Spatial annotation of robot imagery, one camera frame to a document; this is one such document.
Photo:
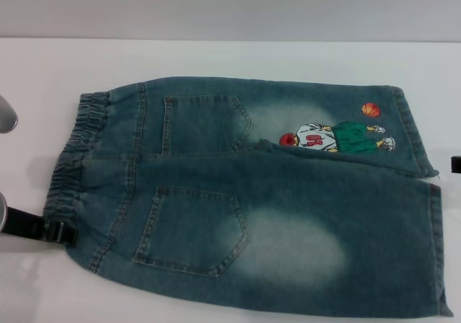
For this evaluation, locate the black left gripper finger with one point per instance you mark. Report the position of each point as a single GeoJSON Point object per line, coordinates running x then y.
{"type": "Point", "coordinates": [65, 234]}

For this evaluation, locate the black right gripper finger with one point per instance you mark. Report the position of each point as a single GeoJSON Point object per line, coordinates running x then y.
{"type": "Point", "coordinates": [456, 164]}

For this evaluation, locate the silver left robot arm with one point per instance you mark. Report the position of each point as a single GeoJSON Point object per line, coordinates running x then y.
{"type": "Point", "coordinates": [5, 117]}

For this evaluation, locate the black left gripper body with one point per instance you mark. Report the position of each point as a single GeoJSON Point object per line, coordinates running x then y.
{"type": "Point", "coordinates": [21, 224]}

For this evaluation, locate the blue denim shorts cartoon print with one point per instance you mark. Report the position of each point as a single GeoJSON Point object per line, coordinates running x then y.
{"type": "Point", "coordinates": [288, 207]}

